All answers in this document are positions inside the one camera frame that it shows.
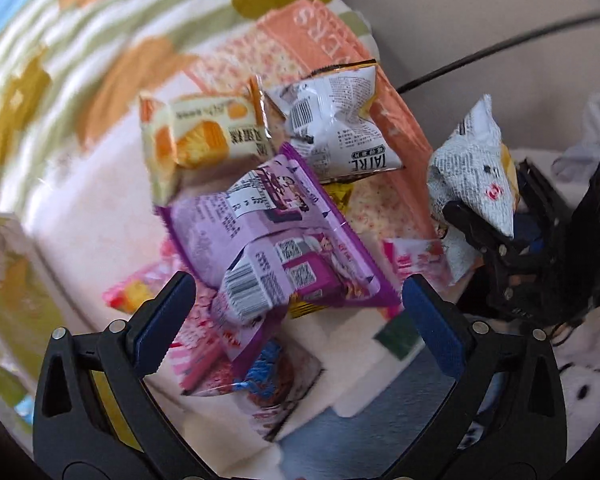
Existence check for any orange patterned cloth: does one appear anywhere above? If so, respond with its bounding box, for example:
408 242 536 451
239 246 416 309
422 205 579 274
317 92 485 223
185 0 436 241

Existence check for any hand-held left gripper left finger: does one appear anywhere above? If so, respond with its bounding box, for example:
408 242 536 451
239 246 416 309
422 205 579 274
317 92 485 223
32 271 208 480

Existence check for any white spotted cloth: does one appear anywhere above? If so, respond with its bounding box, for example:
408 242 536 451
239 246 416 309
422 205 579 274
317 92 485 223
550 305 600 461

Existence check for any white cartoon snack packet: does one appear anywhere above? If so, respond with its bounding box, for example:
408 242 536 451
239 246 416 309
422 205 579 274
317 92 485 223
437 220 486 286

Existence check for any white barcode snack packet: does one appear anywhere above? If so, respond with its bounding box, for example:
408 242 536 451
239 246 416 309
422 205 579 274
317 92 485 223
257 60 406 181

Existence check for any white printed snack packet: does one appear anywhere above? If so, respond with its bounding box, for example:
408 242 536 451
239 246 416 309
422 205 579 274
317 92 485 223
426 94 521 241

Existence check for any orange cake snack packet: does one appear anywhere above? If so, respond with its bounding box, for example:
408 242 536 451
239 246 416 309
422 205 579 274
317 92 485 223
139 91 273 206

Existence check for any light green cardboard box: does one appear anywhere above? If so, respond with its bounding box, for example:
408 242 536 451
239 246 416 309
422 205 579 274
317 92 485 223
0 214 66 426

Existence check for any pink striped snack packet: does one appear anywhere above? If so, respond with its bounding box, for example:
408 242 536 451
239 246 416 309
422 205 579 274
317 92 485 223
172 290 261 396

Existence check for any large purple snack packet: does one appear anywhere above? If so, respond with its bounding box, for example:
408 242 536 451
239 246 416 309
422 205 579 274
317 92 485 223
155 142 353 291

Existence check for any blue red snack packet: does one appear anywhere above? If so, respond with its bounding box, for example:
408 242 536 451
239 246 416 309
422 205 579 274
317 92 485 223
230 340 326 441

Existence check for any pink yellow snack packet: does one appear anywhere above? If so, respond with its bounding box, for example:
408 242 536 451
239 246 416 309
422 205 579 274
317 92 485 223
102 260 176 316

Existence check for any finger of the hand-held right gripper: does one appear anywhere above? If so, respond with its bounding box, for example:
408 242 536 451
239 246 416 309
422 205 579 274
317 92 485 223
517 159 573 226
442 200 526 266

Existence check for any black cable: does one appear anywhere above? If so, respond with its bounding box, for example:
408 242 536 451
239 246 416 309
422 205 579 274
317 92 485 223
395 7 600 95

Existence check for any small purple snack packet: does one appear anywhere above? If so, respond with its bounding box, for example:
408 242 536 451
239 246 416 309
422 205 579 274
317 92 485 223
210 225 403 378

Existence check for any green striped floral blanket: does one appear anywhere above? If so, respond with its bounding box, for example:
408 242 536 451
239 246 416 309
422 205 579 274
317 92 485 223
0 0 371 171

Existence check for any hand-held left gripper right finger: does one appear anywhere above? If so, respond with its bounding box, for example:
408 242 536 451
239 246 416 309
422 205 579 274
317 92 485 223
380 274 568 480

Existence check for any dark green packet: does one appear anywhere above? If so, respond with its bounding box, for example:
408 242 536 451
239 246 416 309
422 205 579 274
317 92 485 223
372 315 423 361

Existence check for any gold snack packet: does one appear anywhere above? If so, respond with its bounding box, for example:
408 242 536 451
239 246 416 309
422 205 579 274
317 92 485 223
287 180 366 320

